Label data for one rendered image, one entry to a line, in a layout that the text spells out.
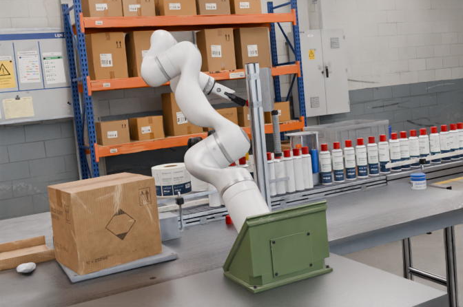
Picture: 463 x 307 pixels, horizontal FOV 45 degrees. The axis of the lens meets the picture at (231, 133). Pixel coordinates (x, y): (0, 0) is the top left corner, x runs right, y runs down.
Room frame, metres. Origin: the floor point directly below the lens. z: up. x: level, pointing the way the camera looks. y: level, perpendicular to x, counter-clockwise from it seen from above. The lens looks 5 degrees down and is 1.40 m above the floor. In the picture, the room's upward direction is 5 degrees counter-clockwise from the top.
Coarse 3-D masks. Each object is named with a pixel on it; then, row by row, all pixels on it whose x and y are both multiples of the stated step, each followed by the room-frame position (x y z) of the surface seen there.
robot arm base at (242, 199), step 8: (240, 184) 1.71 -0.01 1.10; (248, 184) 1.72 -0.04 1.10; (232, 192) 1.71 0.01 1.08; (240, 192) 1.70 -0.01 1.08; (248, 192) 1.70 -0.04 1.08; (256, 192) 1.71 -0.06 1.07; (224, 200) 1.73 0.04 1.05; (232, 200) 1.69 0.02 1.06; (240, 200) 1.68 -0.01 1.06; (248, 200) 1.67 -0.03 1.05; (256, 200) 1.68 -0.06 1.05; (264, 200) 1.71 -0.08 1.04; (232, 208) 1.69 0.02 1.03; (240, 208) 1.67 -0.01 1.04; (248, 208) 1.66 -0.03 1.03; (256, 208) 1.66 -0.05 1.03; (264, 208) 1.67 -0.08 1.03; (232, 216) 1.69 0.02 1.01; (240, 216) 1.65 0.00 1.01; (248, 216) 1.64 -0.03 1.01; (240, 224) 1.65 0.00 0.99
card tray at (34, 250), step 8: (16, 240) 2.20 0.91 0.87; (24, 240) 2.21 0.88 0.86; (32, 240) 2.23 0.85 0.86; (40, 240) 2.24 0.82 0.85; (0, 248) 2.17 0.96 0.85; (8, 248) 2.19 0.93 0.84; (16, 248) 2.20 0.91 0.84; (24, 248) 2.20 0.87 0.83; (32, 248) 2.19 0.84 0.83; (40, 248) 2.18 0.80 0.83; (48, 248) 2.16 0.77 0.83; (0, 256) 2.12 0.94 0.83; (8, 256) 2.11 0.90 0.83; (16, 256) 2.10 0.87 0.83; (24, 256) 1.97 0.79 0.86; (32, 256) 1.98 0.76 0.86; (40, 256) 2.00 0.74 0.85; (48, 256) 2.01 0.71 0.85; (0, 264) 1.94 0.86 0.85; (8, 264) 1.95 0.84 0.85; (16, 264) 1.96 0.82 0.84
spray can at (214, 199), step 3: (207, 183) 2.44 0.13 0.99; (207, 186) 2.45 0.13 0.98; (210, 186) 2.43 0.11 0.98; (213, 186) 2.43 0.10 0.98; (210, 189) 2.43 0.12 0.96; (213, 189) 2.43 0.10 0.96; (210, 195) 2.43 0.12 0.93; (213, 195) 2.43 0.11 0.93; (216, 195) 2.43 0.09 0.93; (219, 195) 2.44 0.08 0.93; (210, 198) 2.43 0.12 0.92; (213, 198) 2.43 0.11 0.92; (216, 198) 2.43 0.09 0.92; (219, 198) 2.44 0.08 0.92; (210, 201) 2.44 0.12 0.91; (213, 201) 2.43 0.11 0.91; (216, 201) 2.43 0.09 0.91; (219, 201) 2.44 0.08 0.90; (210, 204) 2.44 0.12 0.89; (213, 204) 2.43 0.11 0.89; (216, 204) 2.43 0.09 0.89; (219, 204) 2.44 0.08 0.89; (210, 207) 2.44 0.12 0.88; (213, 207) 2.43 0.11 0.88
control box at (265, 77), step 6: (264, 72) 2.39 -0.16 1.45; (270, 72) 2.49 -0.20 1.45; (246, 78) 2.41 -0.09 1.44; (264, 78) 2.39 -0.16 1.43; (270, 78) 2.46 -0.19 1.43; (264, 84) 2.39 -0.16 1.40; (270, 84) 2.43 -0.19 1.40; (264, 90) 2.39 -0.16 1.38; (270, 90) 2.40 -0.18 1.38; (264, 96) 2.39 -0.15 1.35; (270, 96) 2.39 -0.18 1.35; (264, 102) 2.39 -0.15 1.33; (270, 102) 2.39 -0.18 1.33; (264, 108) 2.39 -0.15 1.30; (270, 108) 2.39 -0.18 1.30
